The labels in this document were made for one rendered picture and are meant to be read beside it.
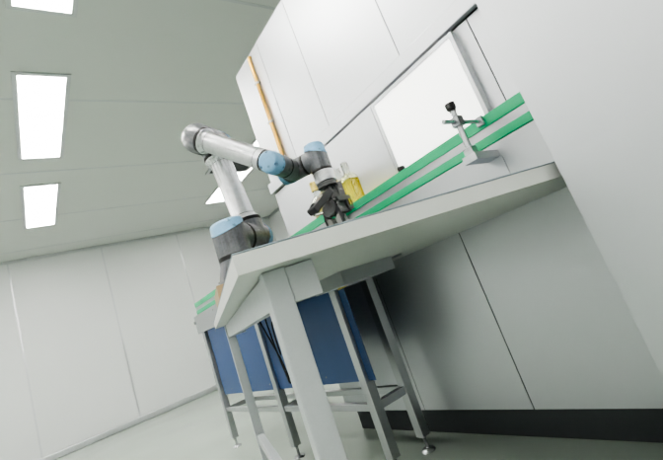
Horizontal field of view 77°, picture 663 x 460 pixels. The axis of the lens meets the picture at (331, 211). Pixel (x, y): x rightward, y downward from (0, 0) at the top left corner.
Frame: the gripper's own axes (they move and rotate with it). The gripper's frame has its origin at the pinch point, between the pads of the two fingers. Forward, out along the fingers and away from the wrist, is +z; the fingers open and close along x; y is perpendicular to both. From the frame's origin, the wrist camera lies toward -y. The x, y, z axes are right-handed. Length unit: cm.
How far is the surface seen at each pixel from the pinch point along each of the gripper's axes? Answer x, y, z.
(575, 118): -79, -1, 2
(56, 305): 609, -36, -112
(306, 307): 50, 10, 17
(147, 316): 607, 77, -61
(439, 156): -35.5, 17.5, -11.1
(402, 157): -9.0, 34.4, -23.6
